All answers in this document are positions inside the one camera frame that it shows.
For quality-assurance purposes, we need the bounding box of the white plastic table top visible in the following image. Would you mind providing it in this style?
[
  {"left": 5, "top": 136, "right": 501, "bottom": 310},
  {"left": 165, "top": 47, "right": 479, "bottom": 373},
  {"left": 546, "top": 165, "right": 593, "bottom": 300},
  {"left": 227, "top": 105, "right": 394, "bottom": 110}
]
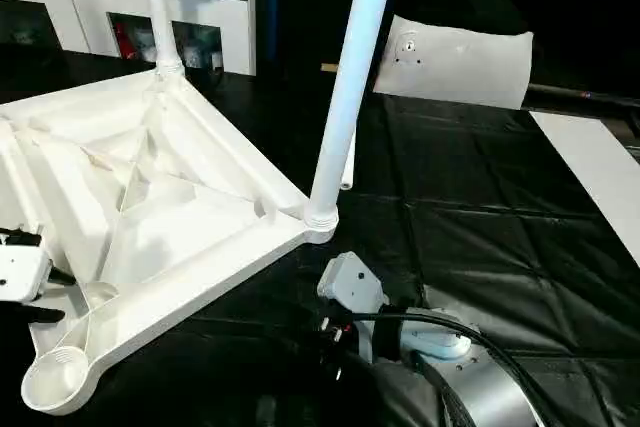
[{"left": 0, "top": 67, "right": 340, "bottom": 417}]

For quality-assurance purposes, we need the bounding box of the white plastic table leg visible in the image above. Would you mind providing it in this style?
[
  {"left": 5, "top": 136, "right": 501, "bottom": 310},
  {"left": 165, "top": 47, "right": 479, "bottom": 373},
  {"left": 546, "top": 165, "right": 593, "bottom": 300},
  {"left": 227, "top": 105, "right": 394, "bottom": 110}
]
[
  {"left": 303, "top": 0, "right": 402, "bottom": 228},
  {"left": 339, "top": 127, "right": 357, "bottom": 192},
  {"left": 137, "top": 0, "right": 187, "bottom": 80}
]

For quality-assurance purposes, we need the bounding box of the black work mat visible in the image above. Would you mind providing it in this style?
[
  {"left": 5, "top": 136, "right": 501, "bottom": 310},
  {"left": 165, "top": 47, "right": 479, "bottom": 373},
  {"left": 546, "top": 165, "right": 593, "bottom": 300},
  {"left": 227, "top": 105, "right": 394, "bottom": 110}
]
[{"left": 0, "top": 42, "right": 640, "bottom": 427}]

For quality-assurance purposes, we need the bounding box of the white cabinet with glass doors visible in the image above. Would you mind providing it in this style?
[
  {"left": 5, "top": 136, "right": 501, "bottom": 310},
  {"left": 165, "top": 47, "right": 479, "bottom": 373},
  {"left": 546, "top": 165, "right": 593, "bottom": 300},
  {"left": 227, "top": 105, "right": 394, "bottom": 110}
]
[{"left": 0, "top": 0, "right": 261, "bottom": 78}]

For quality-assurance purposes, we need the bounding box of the flat white board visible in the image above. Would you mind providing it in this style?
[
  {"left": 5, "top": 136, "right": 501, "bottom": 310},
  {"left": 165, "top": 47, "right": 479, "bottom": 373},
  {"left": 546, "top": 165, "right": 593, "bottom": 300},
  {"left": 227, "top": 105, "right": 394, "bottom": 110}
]
[{"left": 527, "top": 110, "right": 640, "bottom": 270}]

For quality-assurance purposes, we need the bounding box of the white plastic bag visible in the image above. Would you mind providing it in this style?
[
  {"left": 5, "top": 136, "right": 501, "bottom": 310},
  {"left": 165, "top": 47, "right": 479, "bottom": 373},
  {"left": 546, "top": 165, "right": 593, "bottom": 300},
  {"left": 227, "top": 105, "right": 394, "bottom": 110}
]
[{"left": 374, "top": 14, "right": 535, "bottom": 111}]

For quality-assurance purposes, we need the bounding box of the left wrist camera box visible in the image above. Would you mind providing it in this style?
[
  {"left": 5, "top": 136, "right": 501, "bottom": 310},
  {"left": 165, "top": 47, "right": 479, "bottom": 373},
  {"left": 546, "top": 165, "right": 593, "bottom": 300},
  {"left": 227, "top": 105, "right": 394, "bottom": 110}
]
[{"left": 0, "top": 229, "right": 53, "bottom": 304}]

